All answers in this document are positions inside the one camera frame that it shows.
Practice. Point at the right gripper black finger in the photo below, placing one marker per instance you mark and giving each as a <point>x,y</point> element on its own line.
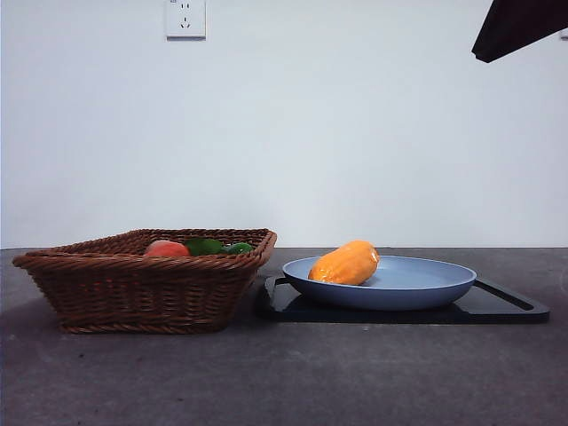
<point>519,26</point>

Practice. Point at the blue round plate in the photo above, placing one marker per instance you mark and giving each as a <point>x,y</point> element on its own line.
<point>399,288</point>

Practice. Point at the brown wicker basket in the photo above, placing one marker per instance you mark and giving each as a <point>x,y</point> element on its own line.
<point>133,293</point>

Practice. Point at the dark teal cutting board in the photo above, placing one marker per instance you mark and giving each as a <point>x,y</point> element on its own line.
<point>488,313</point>

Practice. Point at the glossy green pepper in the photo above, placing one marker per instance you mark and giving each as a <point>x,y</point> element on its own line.
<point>239,247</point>

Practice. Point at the green leaf vegetable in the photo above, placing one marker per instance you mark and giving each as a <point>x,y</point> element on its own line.
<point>202,246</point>

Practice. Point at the white wall outlet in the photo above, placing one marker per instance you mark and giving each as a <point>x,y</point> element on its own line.
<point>186,20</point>

